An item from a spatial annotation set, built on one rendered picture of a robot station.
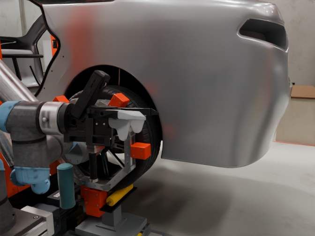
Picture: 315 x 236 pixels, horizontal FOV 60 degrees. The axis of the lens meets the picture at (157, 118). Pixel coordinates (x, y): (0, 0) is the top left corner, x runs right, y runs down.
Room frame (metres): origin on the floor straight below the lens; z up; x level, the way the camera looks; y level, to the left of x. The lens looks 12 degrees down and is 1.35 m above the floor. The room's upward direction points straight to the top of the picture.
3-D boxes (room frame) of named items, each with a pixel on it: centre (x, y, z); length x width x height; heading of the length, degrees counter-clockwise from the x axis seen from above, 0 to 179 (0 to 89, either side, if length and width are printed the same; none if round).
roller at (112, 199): (1.60, 0.24, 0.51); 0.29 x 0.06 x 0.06; 157
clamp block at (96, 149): (1.30, 0.31, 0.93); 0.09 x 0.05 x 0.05; 157
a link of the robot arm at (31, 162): (0.63, 0.30, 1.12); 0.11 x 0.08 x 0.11; 171
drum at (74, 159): (1.49, 0.41, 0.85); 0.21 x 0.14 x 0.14; 157
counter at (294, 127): (5.22, -2.71, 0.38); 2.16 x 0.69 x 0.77; 157
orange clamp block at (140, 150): (1.44, 0.09, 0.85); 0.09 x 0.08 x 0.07; 67
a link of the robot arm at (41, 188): (1.13, 0.52, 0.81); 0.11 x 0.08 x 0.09; 22
